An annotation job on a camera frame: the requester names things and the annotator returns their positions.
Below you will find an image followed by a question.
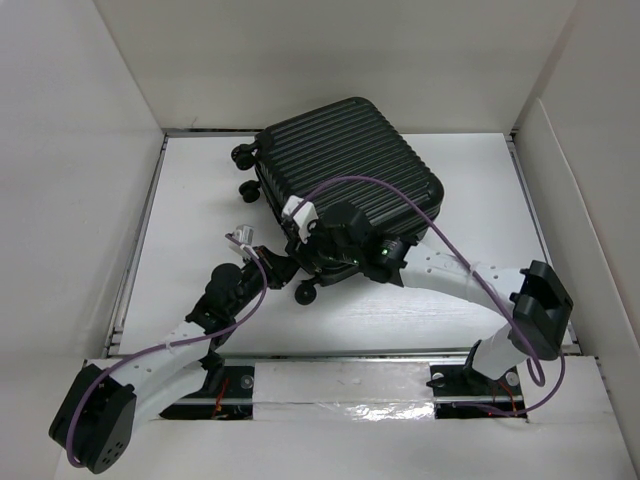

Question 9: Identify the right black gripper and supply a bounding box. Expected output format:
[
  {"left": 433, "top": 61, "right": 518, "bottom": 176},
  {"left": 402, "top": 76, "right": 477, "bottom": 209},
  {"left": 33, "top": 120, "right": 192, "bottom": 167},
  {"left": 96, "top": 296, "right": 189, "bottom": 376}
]
[{"left": 286, "top": 214, "right": 362, "bottom": 273}]

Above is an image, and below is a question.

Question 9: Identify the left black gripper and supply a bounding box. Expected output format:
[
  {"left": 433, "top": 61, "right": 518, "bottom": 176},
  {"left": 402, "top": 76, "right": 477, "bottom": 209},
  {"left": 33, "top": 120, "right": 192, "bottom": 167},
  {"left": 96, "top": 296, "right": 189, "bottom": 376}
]
[{"left": 228, "top": 246, "right": 300, "bottom": 317}]

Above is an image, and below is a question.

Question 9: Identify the black hard-shell suitcase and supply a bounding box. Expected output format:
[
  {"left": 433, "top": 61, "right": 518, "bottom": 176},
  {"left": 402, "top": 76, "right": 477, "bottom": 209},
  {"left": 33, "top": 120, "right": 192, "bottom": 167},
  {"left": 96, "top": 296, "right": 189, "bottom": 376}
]
[{"left": 231, "top": 97, "right": 444, "bottom": 305}]

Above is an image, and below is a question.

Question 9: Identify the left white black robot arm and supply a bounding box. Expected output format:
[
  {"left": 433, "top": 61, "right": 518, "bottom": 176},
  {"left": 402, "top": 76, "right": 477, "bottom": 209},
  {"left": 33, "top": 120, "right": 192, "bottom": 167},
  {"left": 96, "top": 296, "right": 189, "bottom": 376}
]
[{"left": 49, "top": 245, "right": 299, "bottom": 474}]

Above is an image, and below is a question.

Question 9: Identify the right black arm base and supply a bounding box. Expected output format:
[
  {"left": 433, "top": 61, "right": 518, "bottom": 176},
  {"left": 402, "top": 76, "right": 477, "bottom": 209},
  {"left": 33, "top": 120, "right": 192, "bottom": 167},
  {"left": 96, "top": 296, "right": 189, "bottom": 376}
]
[{"left": 426, "top": 364, "right": 525, "bottom": 420}]

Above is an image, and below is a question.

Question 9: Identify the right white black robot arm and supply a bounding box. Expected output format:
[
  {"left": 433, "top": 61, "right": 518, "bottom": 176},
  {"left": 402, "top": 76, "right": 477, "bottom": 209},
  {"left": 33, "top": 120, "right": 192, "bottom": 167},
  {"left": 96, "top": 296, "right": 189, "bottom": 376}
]
[{"left": 281, "top": 196, "right": 573, "bottom": 393}]

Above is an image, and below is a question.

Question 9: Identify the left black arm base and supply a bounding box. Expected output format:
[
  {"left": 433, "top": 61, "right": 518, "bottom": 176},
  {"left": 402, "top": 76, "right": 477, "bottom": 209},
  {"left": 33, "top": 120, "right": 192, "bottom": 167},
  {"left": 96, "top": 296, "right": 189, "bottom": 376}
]
[{"left": 159, "top": 364, "right": 255, "bottom": 421}]

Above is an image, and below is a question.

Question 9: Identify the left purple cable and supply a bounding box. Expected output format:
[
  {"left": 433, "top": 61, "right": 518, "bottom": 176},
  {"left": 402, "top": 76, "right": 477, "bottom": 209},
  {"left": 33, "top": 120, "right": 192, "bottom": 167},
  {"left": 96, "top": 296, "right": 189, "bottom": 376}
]
[{"left": 64, "top": 239, "right": 267, "bottom": 469}]

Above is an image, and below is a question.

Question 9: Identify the purple cable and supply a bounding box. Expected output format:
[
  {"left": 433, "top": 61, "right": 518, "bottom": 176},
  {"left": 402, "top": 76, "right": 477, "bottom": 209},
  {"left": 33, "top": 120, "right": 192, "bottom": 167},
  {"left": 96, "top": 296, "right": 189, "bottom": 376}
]
[
  {"left": 299, "top": 175, "right": 569, "bottom": 417},
  {"left": 64, "top": 239, "right": 267, "bottom": 469}
]

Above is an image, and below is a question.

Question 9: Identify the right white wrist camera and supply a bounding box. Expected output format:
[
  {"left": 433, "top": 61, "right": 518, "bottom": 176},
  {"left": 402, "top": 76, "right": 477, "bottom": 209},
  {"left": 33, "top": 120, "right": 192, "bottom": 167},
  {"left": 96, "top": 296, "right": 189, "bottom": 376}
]
[{"left": 281, "top": 195, "right": 318, "bottom": 244}]

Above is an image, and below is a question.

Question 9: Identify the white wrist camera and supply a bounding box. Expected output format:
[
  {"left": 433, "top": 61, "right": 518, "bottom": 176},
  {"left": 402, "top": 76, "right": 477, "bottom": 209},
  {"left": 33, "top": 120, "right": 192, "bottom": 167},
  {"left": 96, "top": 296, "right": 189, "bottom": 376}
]
[
  {"left": 225, "top": 224, "right": 255, "bottom": 261},
  {"left": 281, "top": 195, "right": 318, "bottom": 244}
]

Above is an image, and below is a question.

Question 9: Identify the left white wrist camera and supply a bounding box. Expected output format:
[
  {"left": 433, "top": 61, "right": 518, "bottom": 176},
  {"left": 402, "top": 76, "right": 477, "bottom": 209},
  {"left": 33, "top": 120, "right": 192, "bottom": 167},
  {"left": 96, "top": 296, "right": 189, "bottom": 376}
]
[{"left": 225, "top": 224, "right": 255, "bottom": 261}]

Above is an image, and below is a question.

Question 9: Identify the silver aluminium rail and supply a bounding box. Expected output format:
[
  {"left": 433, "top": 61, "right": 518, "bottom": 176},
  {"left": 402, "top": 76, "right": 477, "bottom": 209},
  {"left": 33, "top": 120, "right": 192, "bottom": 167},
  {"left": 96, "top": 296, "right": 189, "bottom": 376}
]
[{"left": 97, "top": 342, "right": 581, "bottom": 362}]

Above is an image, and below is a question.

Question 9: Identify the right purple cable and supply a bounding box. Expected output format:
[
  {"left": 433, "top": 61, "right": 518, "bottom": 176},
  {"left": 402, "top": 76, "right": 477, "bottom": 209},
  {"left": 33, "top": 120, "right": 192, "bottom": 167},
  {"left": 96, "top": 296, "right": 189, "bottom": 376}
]
[{"left": 299, "top": 175, "right": 569, "bottom": 417}]

